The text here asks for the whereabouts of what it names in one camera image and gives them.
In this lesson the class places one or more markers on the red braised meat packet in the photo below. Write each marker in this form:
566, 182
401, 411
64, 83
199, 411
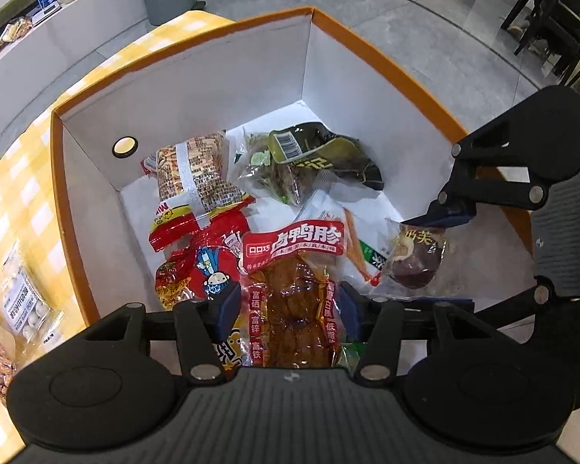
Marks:
290, 299

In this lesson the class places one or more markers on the yellow checked tablecloth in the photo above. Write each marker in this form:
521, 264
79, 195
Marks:
19, 193

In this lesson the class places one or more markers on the dark green snack packet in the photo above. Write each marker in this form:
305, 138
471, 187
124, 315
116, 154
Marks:
338, 154

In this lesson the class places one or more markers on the clear packet of green vegetables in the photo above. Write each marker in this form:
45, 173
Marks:
270, 179

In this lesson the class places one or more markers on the clear packet with brown snack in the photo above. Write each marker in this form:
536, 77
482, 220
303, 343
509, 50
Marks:
415, 263

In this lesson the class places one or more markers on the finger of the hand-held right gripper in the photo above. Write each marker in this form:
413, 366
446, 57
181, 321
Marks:
541, 295
447, 212

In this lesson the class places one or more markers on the peanut print snack packet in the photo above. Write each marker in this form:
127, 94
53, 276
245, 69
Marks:
193, 164

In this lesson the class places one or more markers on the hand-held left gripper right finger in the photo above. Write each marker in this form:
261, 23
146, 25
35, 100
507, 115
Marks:
348, 310

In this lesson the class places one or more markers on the white noodle snack packet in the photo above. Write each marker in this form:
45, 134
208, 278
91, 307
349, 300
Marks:
328, 212

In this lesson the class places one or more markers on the clear quail egg packet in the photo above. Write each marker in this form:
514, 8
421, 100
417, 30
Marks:
24, 295

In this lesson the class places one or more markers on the red cartoon snack bag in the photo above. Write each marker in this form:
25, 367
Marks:
198, 270

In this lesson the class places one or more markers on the orange cardboard box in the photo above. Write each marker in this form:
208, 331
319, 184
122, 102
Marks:
270, 58

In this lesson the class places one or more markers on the dark dining chair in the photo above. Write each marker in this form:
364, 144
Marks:
556, 29

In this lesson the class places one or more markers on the white media counter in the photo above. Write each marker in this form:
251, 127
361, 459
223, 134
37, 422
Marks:
77, 43

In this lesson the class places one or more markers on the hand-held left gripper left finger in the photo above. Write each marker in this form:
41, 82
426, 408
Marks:
229, 305

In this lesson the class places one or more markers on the snack packets on counter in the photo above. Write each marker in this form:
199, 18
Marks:
12, 31

